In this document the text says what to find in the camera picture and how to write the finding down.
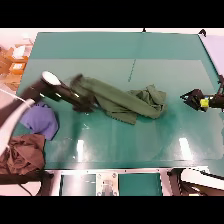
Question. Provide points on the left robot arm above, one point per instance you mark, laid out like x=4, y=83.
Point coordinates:
x=57, y=90

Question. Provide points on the purple garment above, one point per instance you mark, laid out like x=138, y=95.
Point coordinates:
x=41, y=120

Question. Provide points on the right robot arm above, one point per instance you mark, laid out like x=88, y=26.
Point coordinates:
x=217, y=100

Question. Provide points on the silver frame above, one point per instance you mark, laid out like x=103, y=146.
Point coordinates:
x=106, y=184

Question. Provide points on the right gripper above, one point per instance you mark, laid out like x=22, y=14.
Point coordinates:
x=196, y=98

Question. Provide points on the brown garment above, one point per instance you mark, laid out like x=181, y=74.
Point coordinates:
x=23, y=155

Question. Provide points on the olive green garment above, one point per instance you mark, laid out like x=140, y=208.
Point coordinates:
x=120, y=100

